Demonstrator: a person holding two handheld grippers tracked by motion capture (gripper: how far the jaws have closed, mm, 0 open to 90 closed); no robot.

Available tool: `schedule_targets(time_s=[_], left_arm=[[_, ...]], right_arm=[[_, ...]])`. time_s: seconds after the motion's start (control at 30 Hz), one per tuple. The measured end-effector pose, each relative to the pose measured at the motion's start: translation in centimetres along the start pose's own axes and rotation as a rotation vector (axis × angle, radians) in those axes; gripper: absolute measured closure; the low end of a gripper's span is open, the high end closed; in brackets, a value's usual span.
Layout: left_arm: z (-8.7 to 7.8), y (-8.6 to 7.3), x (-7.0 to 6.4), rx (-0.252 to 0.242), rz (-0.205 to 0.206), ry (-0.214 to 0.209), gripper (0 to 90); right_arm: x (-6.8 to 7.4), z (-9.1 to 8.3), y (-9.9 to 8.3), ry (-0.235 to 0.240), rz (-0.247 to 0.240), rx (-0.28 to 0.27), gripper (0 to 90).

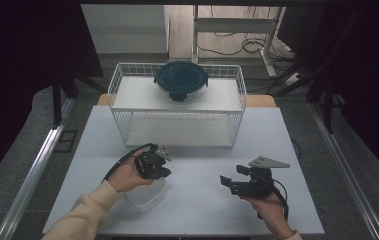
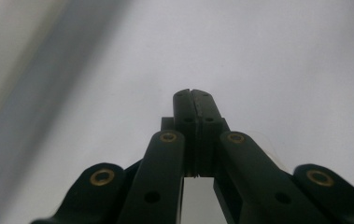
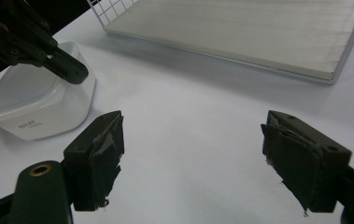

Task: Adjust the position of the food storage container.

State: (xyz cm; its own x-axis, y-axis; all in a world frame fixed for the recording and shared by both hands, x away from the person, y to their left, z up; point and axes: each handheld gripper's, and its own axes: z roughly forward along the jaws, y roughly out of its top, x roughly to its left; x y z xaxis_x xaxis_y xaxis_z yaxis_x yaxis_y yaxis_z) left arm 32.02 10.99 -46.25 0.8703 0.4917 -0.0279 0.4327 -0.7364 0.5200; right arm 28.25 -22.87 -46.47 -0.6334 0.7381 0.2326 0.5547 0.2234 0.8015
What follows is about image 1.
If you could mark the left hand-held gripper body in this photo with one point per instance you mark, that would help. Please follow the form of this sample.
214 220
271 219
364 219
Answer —
148 163

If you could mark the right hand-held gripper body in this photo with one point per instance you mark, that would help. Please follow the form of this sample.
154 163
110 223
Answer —
255 188

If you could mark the white square bowl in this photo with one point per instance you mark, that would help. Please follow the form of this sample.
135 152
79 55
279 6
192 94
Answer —
147 196

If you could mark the round container dark blue lid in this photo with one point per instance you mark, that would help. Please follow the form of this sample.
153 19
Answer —
180 76

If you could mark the person's left hand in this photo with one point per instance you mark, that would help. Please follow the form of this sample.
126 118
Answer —
127 176

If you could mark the person's right hand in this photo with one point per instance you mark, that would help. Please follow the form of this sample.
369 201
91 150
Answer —
272 213

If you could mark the white power strip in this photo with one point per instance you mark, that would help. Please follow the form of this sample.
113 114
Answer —
292 78

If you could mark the black stand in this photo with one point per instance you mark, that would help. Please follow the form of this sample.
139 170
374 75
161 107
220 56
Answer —
327 106
57 103

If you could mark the white cabinet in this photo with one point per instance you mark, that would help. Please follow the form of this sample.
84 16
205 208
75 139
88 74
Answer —
127 30

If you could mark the black floor bracket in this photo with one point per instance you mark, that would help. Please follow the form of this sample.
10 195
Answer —
66 141

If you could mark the silver metal rail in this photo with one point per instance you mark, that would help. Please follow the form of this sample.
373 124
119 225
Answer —
33 176
347 173

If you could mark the white metal desk frame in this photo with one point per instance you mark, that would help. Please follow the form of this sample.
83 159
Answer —
233 25

